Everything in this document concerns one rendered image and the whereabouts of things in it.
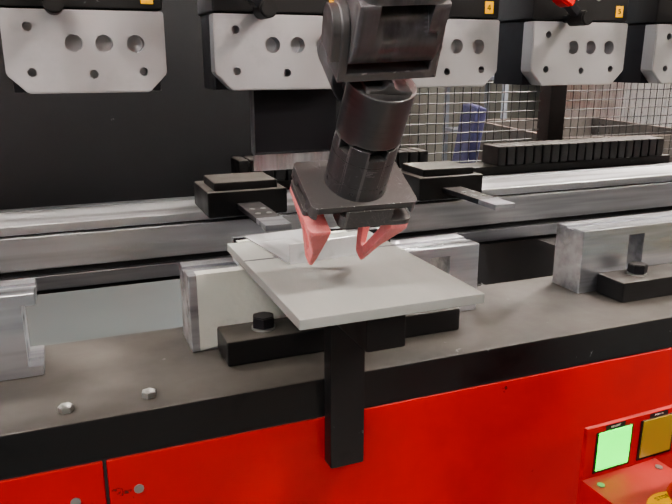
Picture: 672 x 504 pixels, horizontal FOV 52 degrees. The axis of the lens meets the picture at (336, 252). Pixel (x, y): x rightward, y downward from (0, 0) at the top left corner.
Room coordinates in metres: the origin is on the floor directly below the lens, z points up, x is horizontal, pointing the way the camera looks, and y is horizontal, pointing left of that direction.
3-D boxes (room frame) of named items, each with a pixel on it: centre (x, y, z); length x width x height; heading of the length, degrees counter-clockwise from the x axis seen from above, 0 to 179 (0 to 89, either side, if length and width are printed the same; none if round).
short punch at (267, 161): (0.82, 0.05, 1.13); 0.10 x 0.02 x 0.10; 112
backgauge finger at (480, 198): (1.10, -0.20, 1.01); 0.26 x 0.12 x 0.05; 22
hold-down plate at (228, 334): (0.78, -0.01, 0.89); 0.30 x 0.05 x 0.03; 112
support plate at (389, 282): (0.68, 0.00, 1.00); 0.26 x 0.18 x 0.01; 22
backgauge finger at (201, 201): (0.97, 0.12, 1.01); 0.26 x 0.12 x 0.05; 22
